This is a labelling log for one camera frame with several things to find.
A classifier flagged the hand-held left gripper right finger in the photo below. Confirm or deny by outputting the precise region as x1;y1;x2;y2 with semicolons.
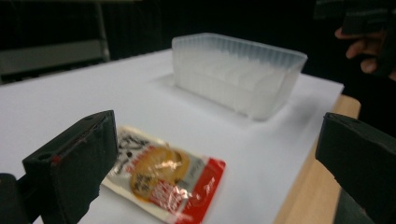
315;112;396;224

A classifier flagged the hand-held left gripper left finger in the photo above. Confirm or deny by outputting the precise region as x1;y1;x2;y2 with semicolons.
21;109;120;224

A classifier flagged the red and white snack packet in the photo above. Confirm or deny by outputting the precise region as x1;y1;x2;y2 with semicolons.
101;125;227;224

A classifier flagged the translucent plastic container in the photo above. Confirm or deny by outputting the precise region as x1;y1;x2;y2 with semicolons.
171;32;309;121

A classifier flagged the white table cover sheet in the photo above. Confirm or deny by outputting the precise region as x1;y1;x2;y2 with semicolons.
0;49;345;224

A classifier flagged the grey metal stand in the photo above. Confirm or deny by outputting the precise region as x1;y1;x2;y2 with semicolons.
0;2;111;84

